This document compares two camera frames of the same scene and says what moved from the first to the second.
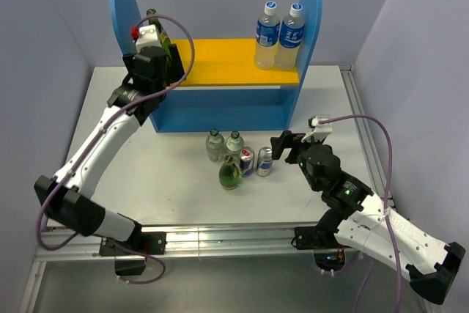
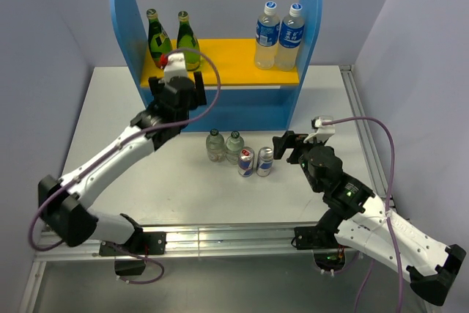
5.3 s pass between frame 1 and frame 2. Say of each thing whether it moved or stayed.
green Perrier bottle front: moved
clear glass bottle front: stayed
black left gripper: moved
